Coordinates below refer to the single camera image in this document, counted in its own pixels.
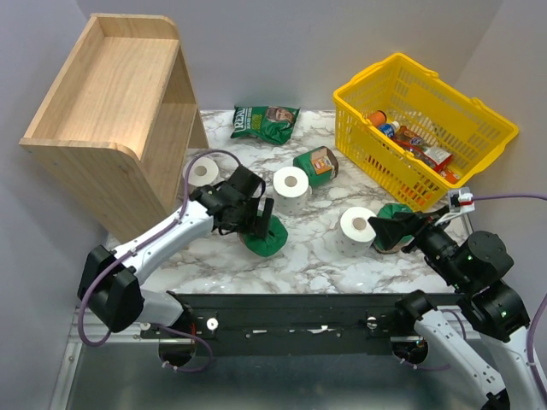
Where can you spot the white dotted roll left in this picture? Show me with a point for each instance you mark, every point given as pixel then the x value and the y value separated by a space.
pixel 205 171

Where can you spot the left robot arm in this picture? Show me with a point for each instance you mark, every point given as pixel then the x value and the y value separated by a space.
pixel 112 280

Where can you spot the white dotted roll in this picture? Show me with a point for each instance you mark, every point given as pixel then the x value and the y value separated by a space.
pixel 205 171
pixel 291 190
pixel 355 235

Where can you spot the blue label bottle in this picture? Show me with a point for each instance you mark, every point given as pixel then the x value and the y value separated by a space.
pixel 390 129

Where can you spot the yellow plastic basket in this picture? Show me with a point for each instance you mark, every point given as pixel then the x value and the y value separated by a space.
pixel 415 97

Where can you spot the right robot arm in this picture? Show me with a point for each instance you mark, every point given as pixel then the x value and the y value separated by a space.
pixel 475 269

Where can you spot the wooden shelf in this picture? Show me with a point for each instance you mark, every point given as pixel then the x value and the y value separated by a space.
pixel 117 120

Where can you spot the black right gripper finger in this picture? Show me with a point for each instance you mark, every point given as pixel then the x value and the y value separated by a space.
pixel 390 232
pixel 433 211

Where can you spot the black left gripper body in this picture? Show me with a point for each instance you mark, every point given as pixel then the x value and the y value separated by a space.
pixel 245 220

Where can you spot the red white box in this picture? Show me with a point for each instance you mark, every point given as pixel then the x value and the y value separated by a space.
pixel 437 158

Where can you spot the green wrapped roll with picture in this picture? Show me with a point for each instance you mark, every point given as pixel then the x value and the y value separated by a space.
pixel 319 164

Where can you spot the white dotted roll right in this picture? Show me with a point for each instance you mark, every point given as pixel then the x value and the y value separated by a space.
pixel 355 235

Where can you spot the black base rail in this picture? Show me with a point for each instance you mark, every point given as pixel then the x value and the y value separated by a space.
pixel 295 324

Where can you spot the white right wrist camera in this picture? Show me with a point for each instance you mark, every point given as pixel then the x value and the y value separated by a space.
pixel 460 200

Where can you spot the green chips bag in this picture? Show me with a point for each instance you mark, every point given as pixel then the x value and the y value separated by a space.
pixel 271 124

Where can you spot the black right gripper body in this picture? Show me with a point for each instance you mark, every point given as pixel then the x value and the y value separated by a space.
pixel 435 243

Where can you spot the white dotted roll middle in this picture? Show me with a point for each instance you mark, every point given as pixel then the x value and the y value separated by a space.
pixel 291 190

